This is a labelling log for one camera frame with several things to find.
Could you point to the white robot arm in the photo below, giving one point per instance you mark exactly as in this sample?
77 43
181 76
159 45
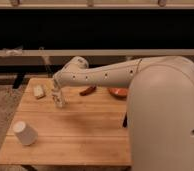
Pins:
160 106

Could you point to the red chili pepper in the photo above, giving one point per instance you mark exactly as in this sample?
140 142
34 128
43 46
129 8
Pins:
88 91

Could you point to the orange bowl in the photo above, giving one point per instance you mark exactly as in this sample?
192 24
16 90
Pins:
118 92

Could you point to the clear plastic bottle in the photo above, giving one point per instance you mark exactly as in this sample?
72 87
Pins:
57 95

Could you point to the wooden table board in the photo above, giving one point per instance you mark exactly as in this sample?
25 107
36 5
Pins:
87 131

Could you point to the pale sponge block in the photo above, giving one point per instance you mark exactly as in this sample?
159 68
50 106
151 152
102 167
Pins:
38 91

